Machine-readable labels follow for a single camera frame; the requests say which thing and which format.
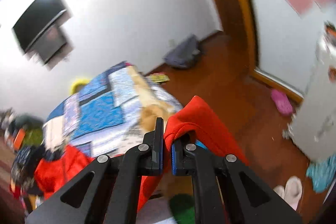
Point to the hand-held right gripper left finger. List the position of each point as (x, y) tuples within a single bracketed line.
[(161, 158)]

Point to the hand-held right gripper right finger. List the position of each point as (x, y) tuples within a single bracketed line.
[(173, 158)]

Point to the red garment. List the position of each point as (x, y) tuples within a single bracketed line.
[(207, 119)]

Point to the pile of dark clothes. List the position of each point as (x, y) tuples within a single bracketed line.
[(26, 163)]

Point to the beige fleece blanket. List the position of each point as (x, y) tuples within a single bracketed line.
[(152, 111)]

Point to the green mat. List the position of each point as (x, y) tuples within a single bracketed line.
[(182, 209)]

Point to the blue patchwork printed bedsheet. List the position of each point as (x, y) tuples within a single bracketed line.
[(99, 113)]

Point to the yellow green packet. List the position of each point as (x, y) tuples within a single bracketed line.
[(158, 78)]

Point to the grey backpack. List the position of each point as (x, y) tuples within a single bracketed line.
[(183, 53)]

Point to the white slipper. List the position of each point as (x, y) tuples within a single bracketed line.
[(279, 191), (293, 191)]

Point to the yellow plush item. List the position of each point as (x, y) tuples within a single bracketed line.
[(78, 84)]

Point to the pink clog shoe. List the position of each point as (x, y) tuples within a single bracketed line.
[(281, 102)]

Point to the orange box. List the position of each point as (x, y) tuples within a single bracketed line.
[(19, 139)]

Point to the teal cloth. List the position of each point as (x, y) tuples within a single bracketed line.
[(321, 174)]

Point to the white cabinet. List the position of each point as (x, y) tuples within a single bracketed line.
[(315, 108)]

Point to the black wall television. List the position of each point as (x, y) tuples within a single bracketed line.
[(39, 19)]

